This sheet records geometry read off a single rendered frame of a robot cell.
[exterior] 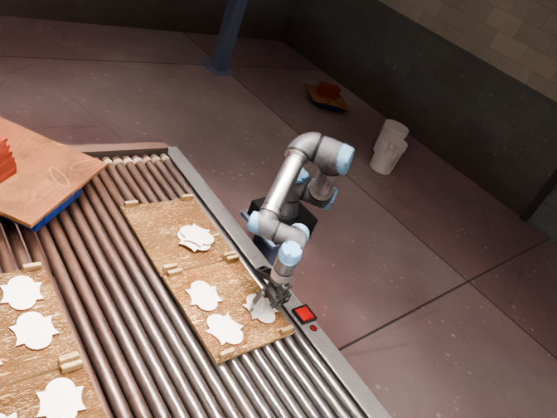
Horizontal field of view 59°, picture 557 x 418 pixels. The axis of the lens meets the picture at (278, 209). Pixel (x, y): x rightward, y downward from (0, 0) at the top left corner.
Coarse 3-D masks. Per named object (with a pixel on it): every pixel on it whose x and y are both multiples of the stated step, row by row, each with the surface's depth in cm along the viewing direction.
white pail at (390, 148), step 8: (384, 136) 538; (392, 136) 541; (384, 144) 522; (392, 144) 516; (400, 144) 540; (376, 152) 533; (384, 152) 524; (392, 152) 521; (400, 152) 522; (376, 160) 534; (384, 160) 528; (392, 160) 527; (376, 168) 537; (384, 168) 534; (392, 168) 538
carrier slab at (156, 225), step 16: (128, 208) 209; (144, 208) 212; (160, 208) 216; (176, 208) 219; (192, 208) 223; (144, 224) 204; (160, 224) 208; (176, 224) 211; (192, 224) 215; (208, 224) 218; (144, 240) 197; (160, 240) 200; (176, 240) 203; (160, 256) 193; (176, 256) 195; (192, 256) 199; (208, 256) 202; (160, 272) 186
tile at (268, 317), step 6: (252, 294) 192; (246, 300) 188; (246, 306) 186; (264, 306) 189; (270, 306) 190; (252, 312) 184; (264, 312) 186; (270, 312) 188; (276, 312) 189; (252, 318) 182; (258, 318) 183; (264, 318) 184; (270, 318) 185
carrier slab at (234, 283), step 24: (216, 264) 200; (240, 264) 205; (168, 288) 183; (216, 288) 189; (240, 288) 194; (192, 312) 176; (216, 312) 180; (240, 312) 184; (264, 336) 178; (216, 360) 163
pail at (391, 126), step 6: (390, 120) 574; (384, 126) 562; (390, 126) 579; (396, 126) 578; (402, 126) 575; (384, 132) 562; (390, 132) 555; (396, 132) 553; (402, 132) 576; (408, 132) 560; (378, 138) 574; (402, 138) 558
